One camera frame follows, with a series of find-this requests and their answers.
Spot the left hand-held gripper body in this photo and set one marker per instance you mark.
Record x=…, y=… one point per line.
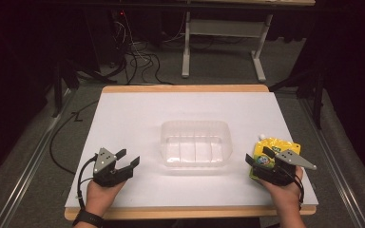
x=105, y=167

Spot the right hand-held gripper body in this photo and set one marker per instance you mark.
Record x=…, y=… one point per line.
x=282, y=169

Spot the yellow spouted drink pouch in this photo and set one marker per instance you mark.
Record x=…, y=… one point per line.
x=267, y=155

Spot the clear plastic container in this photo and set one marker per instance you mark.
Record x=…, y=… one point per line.
x=195, y=144

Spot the person's right hand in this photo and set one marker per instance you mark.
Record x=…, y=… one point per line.
x=283, y=194

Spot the person's left hand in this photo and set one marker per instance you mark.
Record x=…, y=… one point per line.
x=103, y=195

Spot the black wristwatch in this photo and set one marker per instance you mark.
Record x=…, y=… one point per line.
x=88, y=218

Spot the black stand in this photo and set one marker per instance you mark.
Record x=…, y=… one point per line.
x=310, y=85

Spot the metal floor rail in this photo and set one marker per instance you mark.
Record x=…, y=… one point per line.
x=332, y=161
x=28, y=164

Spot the white desk frame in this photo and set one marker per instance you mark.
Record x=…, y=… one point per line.
x=225, y=41

